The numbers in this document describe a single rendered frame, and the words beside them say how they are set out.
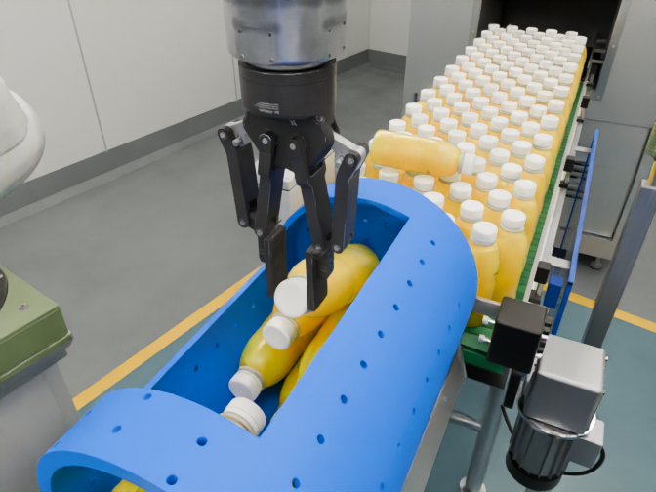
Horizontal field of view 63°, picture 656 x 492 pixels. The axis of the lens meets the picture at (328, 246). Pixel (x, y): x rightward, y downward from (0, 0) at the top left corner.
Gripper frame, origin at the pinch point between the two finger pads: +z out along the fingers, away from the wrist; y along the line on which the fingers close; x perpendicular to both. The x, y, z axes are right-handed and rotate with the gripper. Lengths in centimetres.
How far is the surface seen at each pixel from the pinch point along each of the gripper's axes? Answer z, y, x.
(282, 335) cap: 13.5, -4.2, 3.3
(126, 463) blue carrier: 1.0, -0.6, -22.9
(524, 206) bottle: 18, 16, 57
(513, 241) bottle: 19, 17, 44
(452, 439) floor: 124, 10, 82
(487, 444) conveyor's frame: 98, 21, 65
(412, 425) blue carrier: 11.1, 14.2, -3.9
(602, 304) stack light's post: 42, 36, 65
